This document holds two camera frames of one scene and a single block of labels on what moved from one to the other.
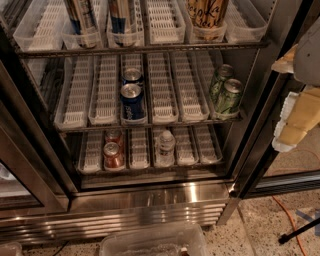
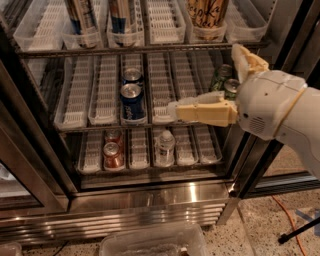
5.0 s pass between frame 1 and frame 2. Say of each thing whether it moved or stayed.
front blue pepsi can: stayed
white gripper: moved
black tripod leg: stayed
